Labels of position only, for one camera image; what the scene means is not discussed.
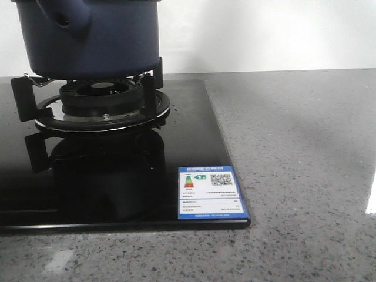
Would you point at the right black pot support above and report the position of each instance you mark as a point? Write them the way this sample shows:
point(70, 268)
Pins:
point(48, 115)

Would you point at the dark blue cooking pot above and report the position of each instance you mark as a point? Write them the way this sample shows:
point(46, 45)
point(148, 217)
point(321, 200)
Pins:
point(90, 39)

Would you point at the blue energy label sticker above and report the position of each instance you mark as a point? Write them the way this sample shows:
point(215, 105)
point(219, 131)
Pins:
point(209, 192)

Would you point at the right black gas burner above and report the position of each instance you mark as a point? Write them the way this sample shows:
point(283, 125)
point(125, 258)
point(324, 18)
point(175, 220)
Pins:
point(94, 98)

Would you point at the black glass gas stove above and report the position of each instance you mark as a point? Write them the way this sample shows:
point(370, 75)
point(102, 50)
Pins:
point(118, 181)

